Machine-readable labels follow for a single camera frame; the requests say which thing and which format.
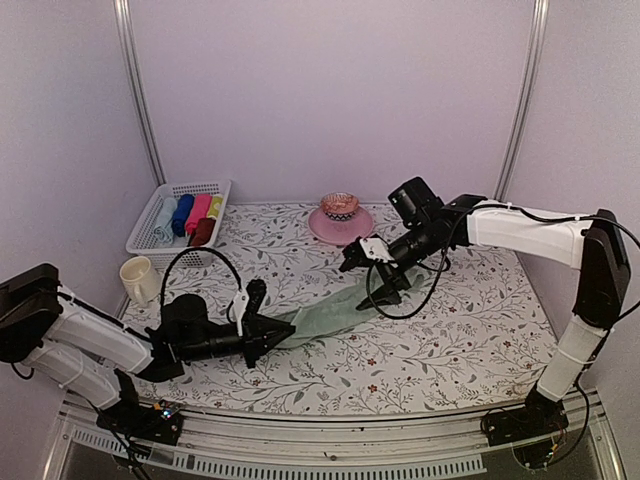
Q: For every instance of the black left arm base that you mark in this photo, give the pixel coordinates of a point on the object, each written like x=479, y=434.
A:
x=160, y=423

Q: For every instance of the dark red towel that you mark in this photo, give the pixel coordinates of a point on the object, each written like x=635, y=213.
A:
x=202, y=234

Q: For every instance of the yellow green rolled towel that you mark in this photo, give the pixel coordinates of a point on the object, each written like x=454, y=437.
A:
x=215, y=205

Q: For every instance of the right aluminium frame post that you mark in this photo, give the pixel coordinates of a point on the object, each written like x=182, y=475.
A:
x=533, y=56

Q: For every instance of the white plastic basket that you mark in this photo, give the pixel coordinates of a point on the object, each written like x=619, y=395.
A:
x=143, y=242

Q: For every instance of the white cup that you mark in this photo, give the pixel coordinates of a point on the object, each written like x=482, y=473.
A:
x=142, y=282

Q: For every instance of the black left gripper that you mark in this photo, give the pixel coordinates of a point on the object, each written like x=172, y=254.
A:
x=255, y=338

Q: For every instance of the pink rolled towel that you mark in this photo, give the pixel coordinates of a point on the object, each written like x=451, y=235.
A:
x=198, y=211

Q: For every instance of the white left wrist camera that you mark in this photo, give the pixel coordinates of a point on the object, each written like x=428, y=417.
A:
x=245, y=305

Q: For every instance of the light blue rolled towel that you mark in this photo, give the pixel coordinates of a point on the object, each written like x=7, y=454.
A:
x=162, y=229

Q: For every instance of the aluminium front rail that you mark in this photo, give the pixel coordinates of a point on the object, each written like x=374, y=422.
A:
x=217, y=443

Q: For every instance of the green panda towel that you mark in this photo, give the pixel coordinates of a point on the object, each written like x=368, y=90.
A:
x=327, y=317

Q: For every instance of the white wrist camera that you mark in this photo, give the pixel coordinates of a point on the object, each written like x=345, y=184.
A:
x=364, y=252
x=245, y=305

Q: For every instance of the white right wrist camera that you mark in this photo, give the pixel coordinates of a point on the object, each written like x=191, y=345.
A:
x=364, y=252

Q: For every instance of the patterned small bowl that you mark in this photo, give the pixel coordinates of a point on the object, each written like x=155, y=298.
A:
x=339, y=206

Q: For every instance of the dark blue rolled towel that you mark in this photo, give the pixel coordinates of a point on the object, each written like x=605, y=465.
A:
x=181, y=214

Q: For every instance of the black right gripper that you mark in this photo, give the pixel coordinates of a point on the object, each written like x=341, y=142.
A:
x=389, y=294

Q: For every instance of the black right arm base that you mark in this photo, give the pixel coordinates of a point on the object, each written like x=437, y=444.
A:
x=538, y=416

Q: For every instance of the aluminium frame post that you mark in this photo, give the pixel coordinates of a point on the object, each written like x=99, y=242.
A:
x=533, y=56
x=125, y=30

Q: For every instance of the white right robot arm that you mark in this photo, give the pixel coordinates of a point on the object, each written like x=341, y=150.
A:
x=589, y=243

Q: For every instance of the left aluminium frame post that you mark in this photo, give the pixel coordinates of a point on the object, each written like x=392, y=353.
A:
x=125, y=30

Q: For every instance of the pink plate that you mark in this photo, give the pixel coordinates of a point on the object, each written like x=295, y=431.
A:
x=340, y=233

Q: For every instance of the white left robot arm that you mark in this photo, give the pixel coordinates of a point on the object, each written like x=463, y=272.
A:
x=47, y=328

